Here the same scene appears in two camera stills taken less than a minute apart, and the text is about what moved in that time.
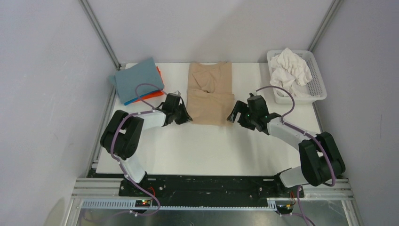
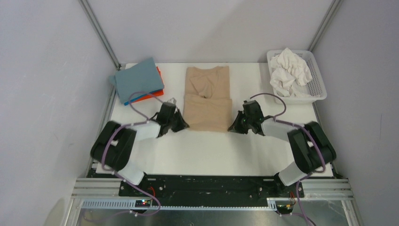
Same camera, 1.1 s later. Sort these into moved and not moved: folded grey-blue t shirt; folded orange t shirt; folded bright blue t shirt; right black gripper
Moved: right black gripper
Not moved: folded grey-blue t shirt; folded orange t shirt; folded bright blue t shirt
